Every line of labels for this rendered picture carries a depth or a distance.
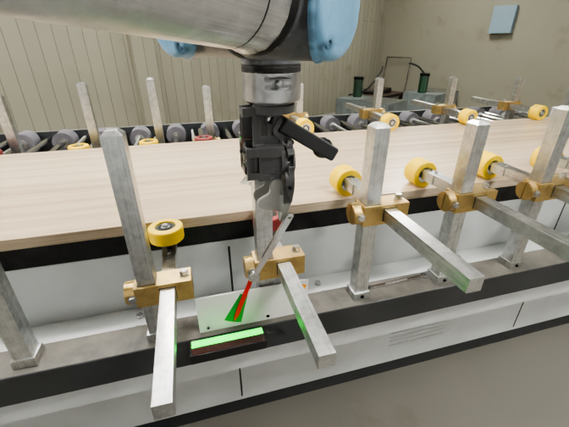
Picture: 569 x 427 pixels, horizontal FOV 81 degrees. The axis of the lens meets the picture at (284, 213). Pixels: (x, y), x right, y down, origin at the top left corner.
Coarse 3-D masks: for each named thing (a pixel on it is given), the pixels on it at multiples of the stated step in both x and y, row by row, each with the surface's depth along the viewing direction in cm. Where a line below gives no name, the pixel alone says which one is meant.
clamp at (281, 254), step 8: (280, 248) 77; (288, 248) 77; (248, 256) 75; (256, 256) 75; (280, 256) 75; (288, 256) 75; (296, 256) 75; (304, 256) 75; (248, 264) 73; (256, 264) 73; (272, 264) 74; (296, 264) 76; (304, 264) 76; (264, 272) 74; (272, 272) 75; (296, 272) 77; (304, 272) 77
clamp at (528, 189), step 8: (520, 184) 89; (528, 184) 87; (536, 184) 87; (544, 184) 86; (552, 184) 87; (560, 184) 88; (568, 184) 88; (520, 192) 90; (528, 192) 87; (536, 192) 86; (544, 192) 87; (552, 192) 88; (536, 200) 88; (544, 200) 89
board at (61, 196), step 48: (192, 144) 145; (336, 144) 145; (432, 144) 145; (528, 144) 145; (0, 192) 99; (48, 192) 99; (96, 192) 99; (144, 192) 99; (192, 192) 99; (240, 192) 99; (336, 192) 99; (384, 192) 99; (432, 192) 103; (0, 240) 75; (48, 240) 78
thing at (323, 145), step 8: (288, 120) 53; (280, 128) 54; (288, 128) 53; (296, 128) 54; (304, 128) 55; (296, 136) 54; (304, 136) 55; (312, 136) 55; (304, 144) 56; (312, 144) 56; (320, 144) 56; (328, 144) 57; (320, 152) 57; (328, 152) 57; (336, 152) 58
